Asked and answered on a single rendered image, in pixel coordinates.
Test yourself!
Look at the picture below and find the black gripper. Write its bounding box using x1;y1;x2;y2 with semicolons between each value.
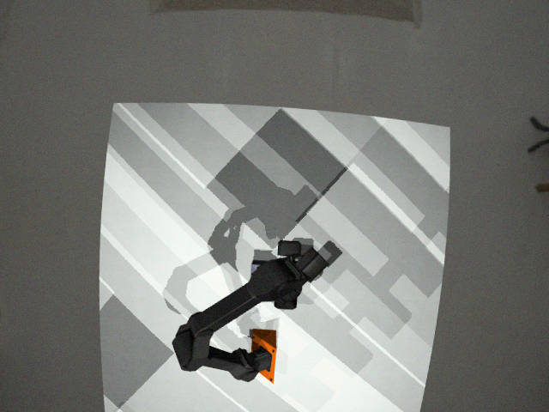
274;240;302;310

